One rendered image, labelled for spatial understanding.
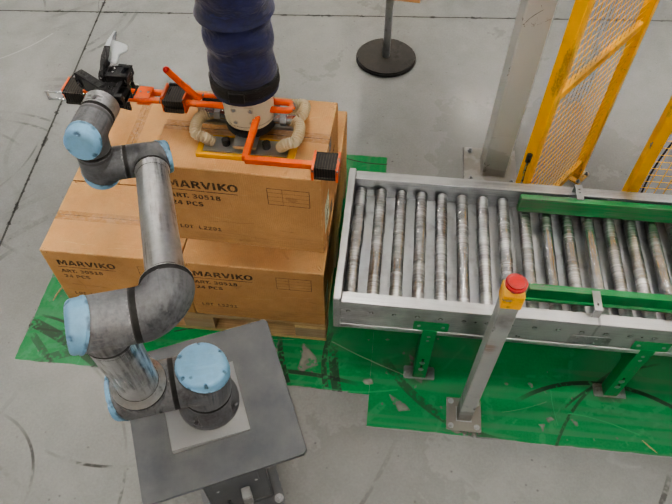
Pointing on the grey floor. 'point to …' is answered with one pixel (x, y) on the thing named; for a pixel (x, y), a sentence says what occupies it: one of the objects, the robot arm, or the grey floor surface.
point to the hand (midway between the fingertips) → (120, 54)
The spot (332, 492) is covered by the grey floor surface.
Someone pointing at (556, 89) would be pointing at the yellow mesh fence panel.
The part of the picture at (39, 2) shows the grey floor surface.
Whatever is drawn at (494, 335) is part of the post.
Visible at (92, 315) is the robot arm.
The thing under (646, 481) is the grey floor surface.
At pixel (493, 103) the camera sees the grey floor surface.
